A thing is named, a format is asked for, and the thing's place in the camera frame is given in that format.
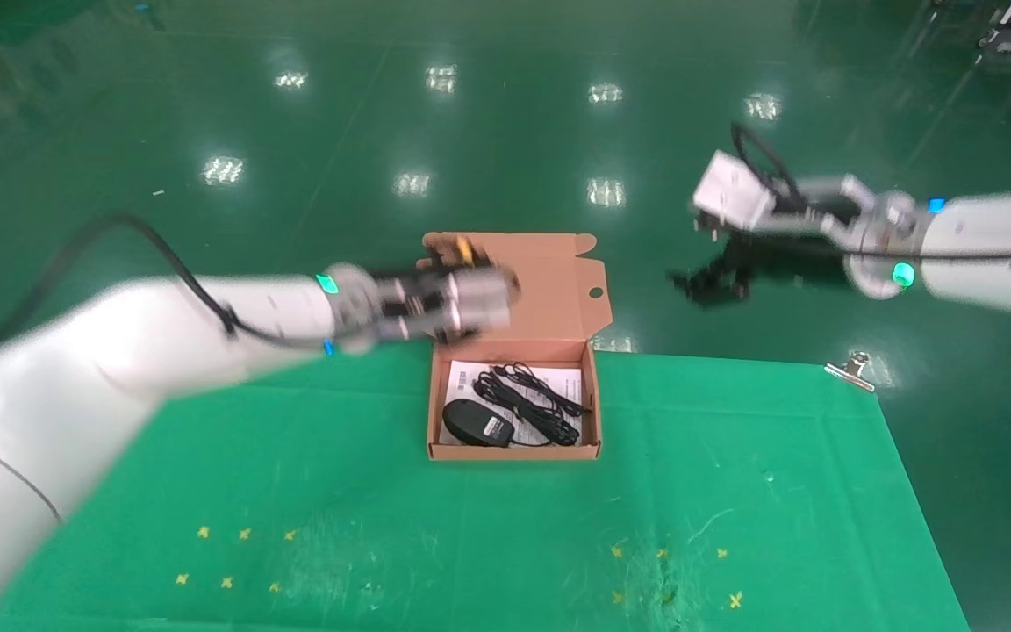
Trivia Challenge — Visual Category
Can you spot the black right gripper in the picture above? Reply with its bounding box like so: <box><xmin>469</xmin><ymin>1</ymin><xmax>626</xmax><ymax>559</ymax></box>
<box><xmin>666</xmin><ymin>232</ymin><xmax>850</xmax><ymax>306</ymax></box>

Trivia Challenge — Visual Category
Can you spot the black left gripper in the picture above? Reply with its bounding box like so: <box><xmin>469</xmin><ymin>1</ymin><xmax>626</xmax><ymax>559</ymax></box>
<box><xmin>376</xmin><ymin>235</ymin><xmax>494</xmax><ymax>346</ymax></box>

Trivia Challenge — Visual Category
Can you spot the black data cable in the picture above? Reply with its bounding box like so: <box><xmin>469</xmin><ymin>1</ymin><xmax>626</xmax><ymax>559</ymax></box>
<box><xmin>472</xmin><ymin>361</ymin><xmax>593</xmax><ymax>448</ymax></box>

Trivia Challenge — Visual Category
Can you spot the black wired computer mouse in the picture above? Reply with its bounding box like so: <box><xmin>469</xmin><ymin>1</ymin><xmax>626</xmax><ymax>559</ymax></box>
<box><xmin>441</xmin><ymin>397</ymin><xmax>556</xmax><ymax>449</ymax></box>

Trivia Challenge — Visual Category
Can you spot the brown cardboard box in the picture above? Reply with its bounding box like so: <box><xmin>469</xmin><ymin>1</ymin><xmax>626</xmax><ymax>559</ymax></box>
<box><xmin>418</xmin><ymin>230</ymin><xmax>614</xmax><ymax>463</ymax></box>

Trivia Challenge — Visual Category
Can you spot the white printed paper leaflet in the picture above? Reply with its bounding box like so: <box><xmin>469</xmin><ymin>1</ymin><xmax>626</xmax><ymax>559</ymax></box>
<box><xmin>446</xmin><ymin>359</ymin><xmax>584</xmax><ymax>442</ymax></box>

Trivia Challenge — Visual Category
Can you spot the silver binder clip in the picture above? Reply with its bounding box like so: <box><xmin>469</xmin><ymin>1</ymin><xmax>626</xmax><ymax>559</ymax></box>
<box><xmin>823</xmin><ymin>350</ymin><xmax>878</xmax><ymax>393</ymax></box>

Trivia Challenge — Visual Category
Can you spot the green table cloth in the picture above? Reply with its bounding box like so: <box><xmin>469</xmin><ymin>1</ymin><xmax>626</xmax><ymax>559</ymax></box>
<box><xmin>0</xmin><ymin>338</ymin><xmax>973</xmax><ymax>632</ymax></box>

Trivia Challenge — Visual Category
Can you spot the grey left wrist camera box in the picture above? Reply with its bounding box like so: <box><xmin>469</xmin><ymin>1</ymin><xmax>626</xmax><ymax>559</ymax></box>
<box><xmin>448</xmin><ymin>266</ymin><xmax>522</xmax><ymax>334</ymax></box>

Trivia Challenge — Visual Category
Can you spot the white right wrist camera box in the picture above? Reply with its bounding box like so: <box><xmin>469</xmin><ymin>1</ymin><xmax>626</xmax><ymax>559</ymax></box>
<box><xmin>692</xmin><ymin>148</ymin><xmax>778</xmax><ymax>234</ymax></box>

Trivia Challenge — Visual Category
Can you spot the silver camera mount bracket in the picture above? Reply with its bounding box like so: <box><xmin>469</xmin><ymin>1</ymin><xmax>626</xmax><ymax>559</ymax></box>
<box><xmin>767</xmin><ymin>173</ymin><xmax>877</xmax><ymax>241</ymax></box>

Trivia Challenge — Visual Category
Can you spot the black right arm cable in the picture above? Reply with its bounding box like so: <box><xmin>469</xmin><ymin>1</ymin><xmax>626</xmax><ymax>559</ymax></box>
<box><xmin>729</xmin><ymin>121</ymin><xmax>812</xmax><ymax>214</ymax></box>

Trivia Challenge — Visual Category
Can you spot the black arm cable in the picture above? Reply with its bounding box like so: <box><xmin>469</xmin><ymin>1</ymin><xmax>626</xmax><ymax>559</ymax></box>
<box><xmin>729</xmin><ymin>121</ymin><xmax>812</xmax><ymax>214</ymax></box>
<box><xmin>0</xmin><ymin>214</ymin><xmax>341</xmax><ymax>368</ymax></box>

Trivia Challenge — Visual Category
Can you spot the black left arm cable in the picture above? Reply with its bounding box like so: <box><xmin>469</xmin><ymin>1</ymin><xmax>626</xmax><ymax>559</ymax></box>
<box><xmin>0</xmin><ymin>214</ymin><xmax>341</xmax><ymax>368</ymax></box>

